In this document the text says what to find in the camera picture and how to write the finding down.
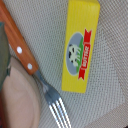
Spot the beige woven placemat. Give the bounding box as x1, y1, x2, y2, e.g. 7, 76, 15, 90
3, 0, 128, 128

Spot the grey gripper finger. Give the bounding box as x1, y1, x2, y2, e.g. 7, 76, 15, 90
0, 22, 11, 90

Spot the round beige plate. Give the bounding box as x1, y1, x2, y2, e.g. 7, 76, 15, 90
1, 57, 41, 128

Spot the yellow butter box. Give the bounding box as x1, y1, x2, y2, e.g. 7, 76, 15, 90
62, 0, 100, 93

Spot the wooden handled fork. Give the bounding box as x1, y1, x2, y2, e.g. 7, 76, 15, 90
0, 0, 72, 128

